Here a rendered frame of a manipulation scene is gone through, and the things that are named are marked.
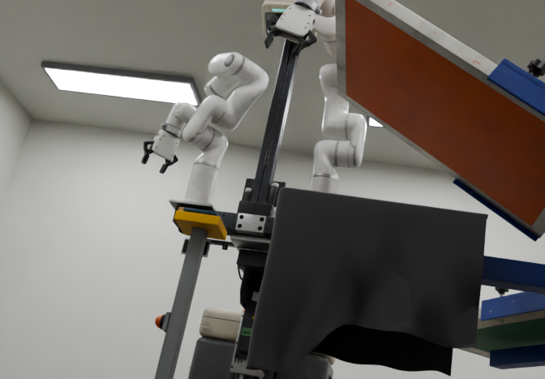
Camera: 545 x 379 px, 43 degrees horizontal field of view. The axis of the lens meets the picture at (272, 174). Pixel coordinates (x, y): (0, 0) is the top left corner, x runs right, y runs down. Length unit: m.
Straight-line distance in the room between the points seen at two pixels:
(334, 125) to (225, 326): 0.93
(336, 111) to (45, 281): 4.21
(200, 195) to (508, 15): 2.48
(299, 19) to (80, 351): 4.33
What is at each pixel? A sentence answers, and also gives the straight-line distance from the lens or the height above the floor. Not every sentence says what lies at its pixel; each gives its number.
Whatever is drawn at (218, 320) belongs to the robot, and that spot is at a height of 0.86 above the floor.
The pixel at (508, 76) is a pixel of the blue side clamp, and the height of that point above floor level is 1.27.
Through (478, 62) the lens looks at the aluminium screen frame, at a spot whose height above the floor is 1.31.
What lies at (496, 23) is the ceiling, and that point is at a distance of 4.41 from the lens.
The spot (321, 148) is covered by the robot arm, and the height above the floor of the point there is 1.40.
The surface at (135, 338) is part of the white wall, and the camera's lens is 5.90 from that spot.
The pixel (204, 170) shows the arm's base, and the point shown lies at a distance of 2.50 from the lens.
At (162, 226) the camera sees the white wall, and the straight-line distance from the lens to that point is 6.12.
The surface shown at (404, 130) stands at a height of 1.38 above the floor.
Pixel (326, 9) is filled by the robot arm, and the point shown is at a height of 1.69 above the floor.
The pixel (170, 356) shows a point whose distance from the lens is 1.92.
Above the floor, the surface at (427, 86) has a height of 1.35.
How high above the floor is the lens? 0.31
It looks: 23 degrees up
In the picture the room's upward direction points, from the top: 12 degrees clockwise
